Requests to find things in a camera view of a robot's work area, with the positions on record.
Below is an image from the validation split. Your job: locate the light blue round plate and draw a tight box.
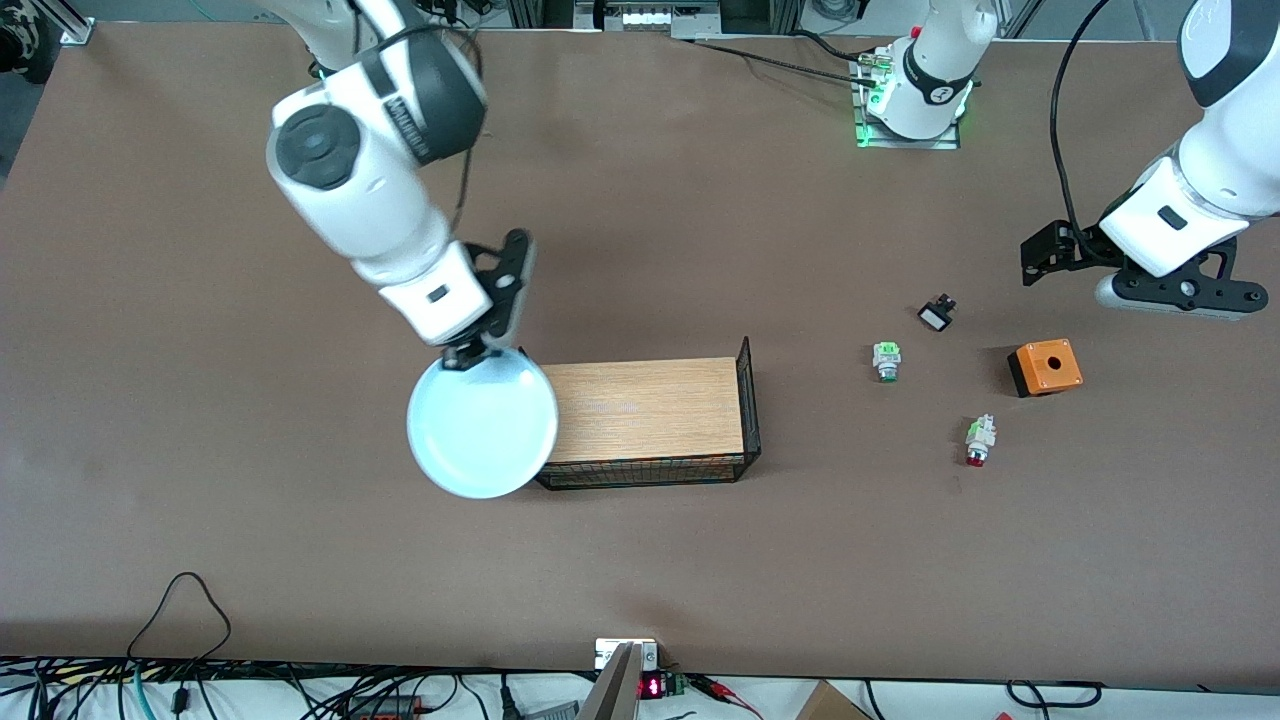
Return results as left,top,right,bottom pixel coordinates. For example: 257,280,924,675
406,347,560,500

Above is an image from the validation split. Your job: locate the red push button switch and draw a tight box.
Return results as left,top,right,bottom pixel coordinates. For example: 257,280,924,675
964,413,998,468

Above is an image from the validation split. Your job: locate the light wooden board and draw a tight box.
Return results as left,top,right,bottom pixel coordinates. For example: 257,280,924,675
540,357,746,465

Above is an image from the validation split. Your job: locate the silver lit device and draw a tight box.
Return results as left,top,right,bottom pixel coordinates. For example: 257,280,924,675
575,0,721,39

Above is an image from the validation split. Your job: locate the orange black device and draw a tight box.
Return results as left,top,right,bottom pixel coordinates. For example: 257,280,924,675
340,694,423,720

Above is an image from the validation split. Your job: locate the dark mottled object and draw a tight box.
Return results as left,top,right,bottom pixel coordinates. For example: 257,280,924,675
0,20,51,84

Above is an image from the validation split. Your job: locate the brown cardboard piece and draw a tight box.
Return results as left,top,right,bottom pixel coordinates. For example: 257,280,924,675
795,680,876,720

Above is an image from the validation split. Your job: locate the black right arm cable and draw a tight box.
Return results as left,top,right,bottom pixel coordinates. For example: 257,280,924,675
350,0,491,241

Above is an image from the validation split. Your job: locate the orange button enclosure box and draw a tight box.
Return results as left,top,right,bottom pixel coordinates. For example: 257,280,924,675
1006,338,1085,399

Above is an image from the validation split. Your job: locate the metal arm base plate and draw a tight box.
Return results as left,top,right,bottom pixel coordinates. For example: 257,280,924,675
852,45,962,151

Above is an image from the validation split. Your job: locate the black wire basket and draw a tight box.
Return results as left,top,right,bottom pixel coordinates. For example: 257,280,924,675
535,336,763,491

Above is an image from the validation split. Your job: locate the silver metal bracket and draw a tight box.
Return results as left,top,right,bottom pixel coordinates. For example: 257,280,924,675
595,638,661,673

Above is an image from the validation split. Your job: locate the black cable on table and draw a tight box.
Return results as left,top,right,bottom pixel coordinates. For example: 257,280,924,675
690,30,886,89

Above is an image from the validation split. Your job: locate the thin black cable loop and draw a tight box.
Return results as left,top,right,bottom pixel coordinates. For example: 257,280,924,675
125,572,233,663

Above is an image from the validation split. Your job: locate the grey angled post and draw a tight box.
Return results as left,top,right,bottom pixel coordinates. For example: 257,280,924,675
578,643,643,720

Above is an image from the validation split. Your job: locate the black looped cable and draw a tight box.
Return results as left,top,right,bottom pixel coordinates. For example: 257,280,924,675
1005,679,1106,707

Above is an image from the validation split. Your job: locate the aluminium frame profile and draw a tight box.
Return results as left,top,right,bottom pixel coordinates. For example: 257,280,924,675
40,0,97,47

